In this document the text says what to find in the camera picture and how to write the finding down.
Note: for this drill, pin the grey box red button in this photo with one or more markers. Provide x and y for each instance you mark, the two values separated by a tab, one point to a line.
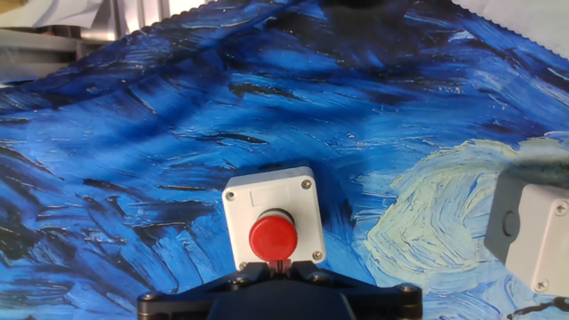
533	231

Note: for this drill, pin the white box red mushroom button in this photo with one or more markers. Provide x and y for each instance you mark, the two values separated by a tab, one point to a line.
271	197

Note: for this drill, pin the crumpled white plastic bag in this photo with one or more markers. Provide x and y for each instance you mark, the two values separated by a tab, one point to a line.
66	13

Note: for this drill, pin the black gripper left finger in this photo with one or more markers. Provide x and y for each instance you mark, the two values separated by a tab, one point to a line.
178	306

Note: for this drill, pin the Van Gogh painting tablecloth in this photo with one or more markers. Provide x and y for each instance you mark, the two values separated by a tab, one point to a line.
266	111

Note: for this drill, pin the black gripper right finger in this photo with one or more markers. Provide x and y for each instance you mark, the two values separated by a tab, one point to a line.
387	306

